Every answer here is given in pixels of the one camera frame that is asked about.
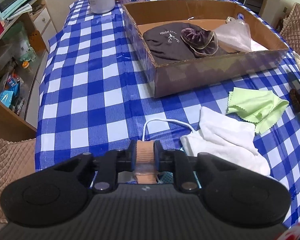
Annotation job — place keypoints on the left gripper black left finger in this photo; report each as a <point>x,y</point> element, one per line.
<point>112,163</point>

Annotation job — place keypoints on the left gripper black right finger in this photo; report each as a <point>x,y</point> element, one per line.
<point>176,162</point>

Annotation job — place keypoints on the tan knitted band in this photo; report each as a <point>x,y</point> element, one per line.
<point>145,170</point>

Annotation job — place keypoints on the white towel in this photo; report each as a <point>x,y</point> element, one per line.
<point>226,138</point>

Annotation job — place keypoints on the blue white checkered tablecloth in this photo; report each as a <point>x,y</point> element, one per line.
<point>94,96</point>

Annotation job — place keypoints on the brown cardboard box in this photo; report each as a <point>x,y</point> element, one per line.
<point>175,77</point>

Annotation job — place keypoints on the light green cleaning cloth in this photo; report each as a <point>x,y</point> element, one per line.
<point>262,108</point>

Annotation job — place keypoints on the beige quilted chair left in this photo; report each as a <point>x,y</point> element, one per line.
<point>16,161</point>

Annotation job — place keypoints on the beige quilted chair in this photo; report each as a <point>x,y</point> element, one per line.
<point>16,161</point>
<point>291,28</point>

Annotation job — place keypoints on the black cloth face mask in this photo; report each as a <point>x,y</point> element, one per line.
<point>166,45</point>

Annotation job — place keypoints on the purple velvet scrunchie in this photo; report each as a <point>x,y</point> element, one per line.
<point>202,42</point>

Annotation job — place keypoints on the white folded tissue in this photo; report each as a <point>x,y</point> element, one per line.
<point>255,46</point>

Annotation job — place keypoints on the wooden storage shelf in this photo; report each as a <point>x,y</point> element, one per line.
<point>24,47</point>

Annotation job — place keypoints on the translucent pink plastic bag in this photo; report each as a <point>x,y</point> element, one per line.
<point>236,35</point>

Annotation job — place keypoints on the beige quilted chair right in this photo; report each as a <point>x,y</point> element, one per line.
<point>291,28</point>

